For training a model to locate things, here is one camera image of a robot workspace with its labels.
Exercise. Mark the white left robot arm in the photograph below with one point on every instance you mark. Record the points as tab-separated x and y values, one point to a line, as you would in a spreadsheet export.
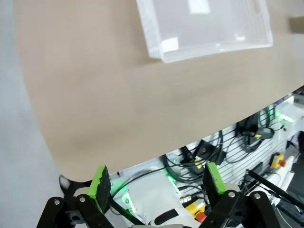
152	197

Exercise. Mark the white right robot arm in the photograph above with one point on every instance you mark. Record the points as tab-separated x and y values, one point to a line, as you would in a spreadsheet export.
288	114

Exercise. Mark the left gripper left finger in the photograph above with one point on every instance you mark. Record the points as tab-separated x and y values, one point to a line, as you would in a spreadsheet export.
95	185

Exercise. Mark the black metal rod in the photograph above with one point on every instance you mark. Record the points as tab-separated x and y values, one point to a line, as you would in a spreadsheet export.
273	185

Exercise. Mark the black power adapter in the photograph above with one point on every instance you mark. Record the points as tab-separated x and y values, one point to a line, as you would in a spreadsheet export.
263	133

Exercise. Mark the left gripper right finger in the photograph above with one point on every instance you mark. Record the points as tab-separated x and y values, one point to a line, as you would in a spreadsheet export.
215	180

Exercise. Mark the white perforated plastic basket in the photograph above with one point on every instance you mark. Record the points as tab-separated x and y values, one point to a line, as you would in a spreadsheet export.
202	23

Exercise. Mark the yellow emergency stop button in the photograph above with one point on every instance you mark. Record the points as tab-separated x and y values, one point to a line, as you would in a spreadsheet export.
196	207
276	160

